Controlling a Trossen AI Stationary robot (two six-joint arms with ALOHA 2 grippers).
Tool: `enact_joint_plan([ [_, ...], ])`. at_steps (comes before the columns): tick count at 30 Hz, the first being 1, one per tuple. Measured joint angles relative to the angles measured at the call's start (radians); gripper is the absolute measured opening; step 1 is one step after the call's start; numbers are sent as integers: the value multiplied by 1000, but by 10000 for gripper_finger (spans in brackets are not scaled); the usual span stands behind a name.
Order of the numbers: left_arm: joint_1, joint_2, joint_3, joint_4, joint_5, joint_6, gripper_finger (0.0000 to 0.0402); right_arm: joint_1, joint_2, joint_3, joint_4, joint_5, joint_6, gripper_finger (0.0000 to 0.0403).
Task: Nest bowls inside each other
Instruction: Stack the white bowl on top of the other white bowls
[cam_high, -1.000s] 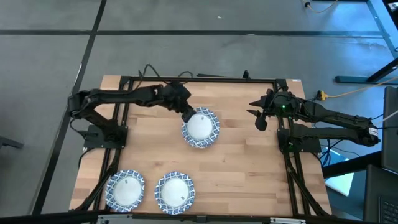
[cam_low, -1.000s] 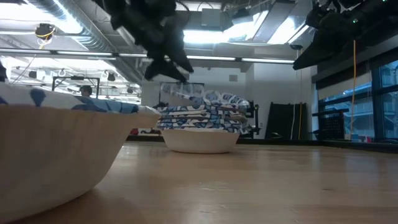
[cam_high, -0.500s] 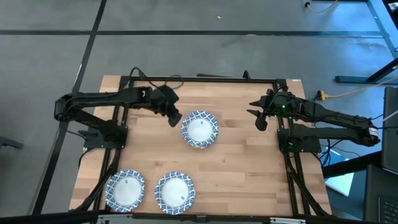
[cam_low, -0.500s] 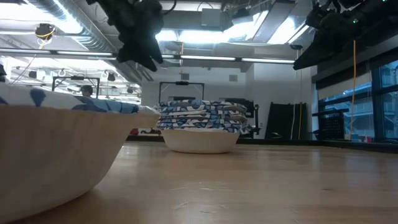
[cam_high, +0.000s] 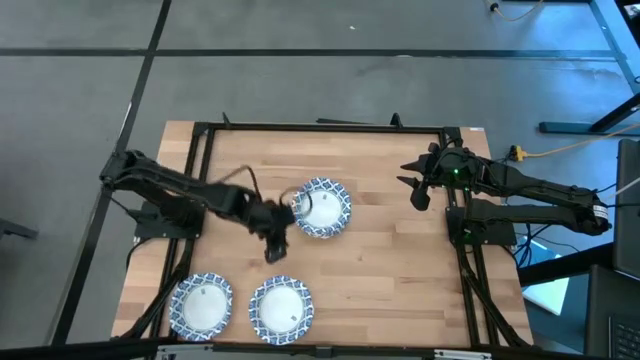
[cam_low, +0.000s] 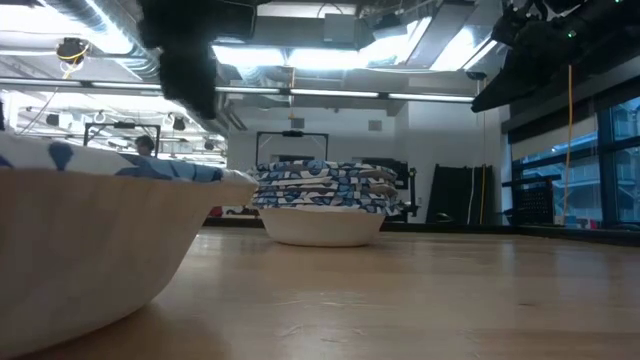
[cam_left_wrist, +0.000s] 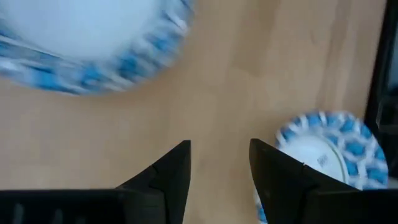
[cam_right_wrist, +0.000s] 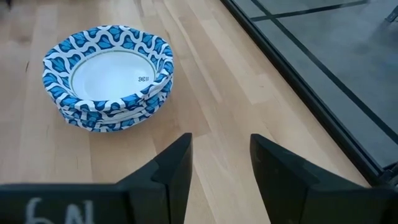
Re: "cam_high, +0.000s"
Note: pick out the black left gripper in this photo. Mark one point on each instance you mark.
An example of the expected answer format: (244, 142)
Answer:
(265, 217)

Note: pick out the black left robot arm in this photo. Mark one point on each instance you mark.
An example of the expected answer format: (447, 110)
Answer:
(165, 180)

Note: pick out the silver bottom rail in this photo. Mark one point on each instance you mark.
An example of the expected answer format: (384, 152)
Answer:
(225, 354)

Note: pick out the white sheet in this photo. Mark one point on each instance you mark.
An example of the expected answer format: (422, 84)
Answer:
(547, 295)

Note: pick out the black desk leg frame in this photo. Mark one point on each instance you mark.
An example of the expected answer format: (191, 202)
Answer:
(575, 127)

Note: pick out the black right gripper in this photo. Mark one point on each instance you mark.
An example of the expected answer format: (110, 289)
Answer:
(452, 170)

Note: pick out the black desk beam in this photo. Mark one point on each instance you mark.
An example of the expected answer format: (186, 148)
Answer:
(565, 265)

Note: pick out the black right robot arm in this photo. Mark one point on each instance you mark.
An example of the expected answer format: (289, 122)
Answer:
(540, 187)

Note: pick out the dark grey equipment case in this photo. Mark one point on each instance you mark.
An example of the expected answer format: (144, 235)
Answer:
(629, 210)

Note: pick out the large blue patterned paper bowl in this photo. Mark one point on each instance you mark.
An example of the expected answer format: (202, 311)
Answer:
(281, 310)

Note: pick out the black aluminium table frame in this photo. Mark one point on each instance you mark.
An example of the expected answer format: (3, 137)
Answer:
(325, 128)

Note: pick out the black chair base leg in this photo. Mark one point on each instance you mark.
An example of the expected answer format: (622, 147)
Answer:
(15, 229)

